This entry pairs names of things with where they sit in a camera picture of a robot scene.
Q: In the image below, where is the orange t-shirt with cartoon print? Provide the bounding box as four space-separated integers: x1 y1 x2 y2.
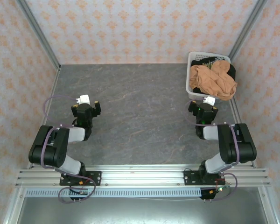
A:
189 61 238 101

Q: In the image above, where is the small circuit board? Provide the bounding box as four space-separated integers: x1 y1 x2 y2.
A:
70 186 89 196
209 185 231 196

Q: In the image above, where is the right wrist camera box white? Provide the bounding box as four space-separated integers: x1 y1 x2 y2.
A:
202 96 216 106

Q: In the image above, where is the brushed metal shelf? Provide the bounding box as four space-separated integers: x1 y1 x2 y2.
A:
3 196 280 224

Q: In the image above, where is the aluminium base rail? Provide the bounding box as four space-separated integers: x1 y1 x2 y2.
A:
15 164 270 188

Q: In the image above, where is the black t-shirt with floral print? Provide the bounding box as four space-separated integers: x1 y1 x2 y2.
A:
191 56 237 94

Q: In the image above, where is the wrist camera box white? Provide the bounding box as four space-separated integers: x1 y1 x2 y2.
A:
202 96 216 106
75 94 91 105

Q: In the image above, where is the white plastic laundry basket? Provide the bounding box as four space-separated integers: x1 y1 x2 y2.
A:
185 51 232 100

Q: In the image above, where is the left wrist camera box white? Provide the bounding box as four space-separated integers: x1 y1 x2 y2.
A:
75 94 91 105

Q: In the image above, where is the aluminium corner post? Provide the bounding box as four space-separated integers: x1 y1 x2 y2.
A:
15 0 62 71
228 0 268 62

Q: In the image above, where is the slotted grey cable duct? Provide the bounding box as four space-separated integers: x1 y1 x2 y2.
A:
24 188 203 198

